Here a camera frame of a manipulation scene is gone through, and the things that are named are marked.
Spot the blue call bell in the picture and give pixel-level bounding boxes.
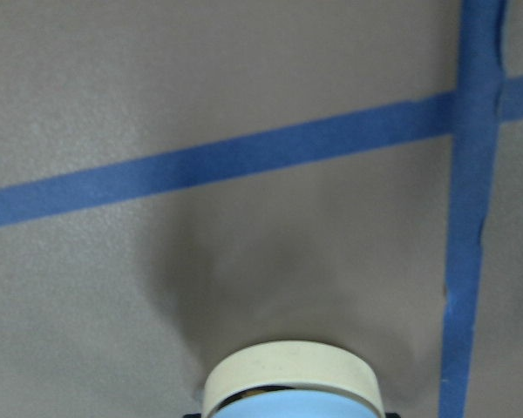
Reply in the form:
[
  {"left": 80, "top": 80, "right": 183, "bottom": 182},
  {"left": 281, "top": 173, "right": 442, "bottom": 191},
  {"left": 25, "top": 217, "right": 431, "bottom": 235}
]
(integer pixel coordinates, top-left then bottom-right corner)
[{"left": 201, "top": 340, "right": 386, "bottom": 417}]

